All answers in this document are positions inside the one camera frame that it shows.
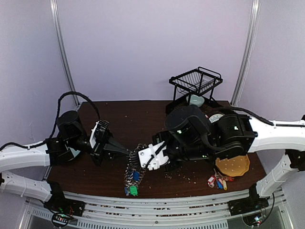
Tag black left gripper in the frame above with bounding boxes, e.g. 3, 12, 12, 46
67, 128, 132, 167

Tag grey disc keyring organizer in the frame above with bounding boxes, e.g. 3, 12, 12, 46
124, 144, 147, 196

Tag green key tag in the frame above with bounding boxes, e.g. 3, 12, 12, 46
129, 186, 138, 196

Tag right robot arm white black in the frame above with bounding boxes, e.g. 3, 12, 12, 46
138, 105, 305, 211

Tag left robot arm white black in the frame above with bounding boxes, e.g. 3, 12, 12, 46
0, 111, 129, 212

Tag red key tag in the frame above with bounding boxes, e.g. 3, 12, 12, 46
207, 176, 216, 187

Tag white blue patterned plate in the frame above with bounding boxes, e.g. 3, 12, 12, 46
209, 114, 224, 123

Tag blue key tag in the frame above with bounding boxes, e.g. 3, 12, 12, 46
217, 180, 223, 189

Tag teal ceramic bowl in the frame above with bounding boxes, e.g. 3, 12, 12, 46
189, 94, 205, 107

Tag yellow key tag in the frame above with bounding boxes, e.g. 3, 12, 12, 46
222, 180, 227, 190

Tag yellow dotted plate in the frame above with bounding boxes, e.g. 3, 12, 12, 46
215, 156, 250, 177

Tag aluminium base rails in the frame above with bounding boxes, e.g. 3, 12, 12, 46
20, 187, 293, 229

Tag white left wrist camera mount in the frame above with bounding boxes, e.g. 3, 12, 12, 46
89, 121, 99, 149

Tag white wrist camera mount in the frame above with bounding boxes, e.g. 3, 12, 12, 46
138, 141, 170, 171
89, 121, 99, 149

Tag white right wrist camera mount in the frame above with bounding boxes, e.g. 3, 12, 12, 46
138, 141, 170, 171

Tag black wire dish rack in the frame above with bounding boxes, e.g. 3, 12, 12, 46
165, 66, 229, 115

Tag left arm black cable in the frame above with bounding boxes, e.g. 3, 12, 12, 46
50, 92, 102, 141

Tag right aluminium frame post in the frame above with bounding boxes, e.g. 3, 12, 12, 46
231, 0, 261, 106

